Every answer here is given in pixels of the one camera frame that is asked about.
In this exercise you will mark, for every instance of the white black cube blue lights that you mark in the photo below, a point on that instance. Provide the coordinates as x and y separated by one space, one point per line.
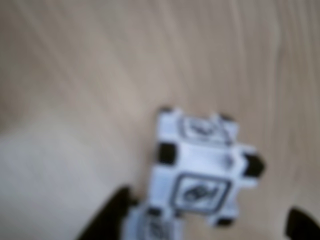
155 227

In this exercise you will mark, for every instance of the white black cube zigzag print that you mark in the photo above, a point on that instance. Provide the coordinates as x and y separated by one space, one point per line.
205 160

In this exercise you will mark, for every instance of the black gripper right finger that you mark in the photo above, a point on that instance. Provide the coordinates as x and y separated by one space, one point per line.
305 227

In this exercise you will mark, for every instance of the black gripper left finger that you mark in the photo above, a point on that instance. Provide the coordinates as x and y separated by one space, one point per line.
107 217

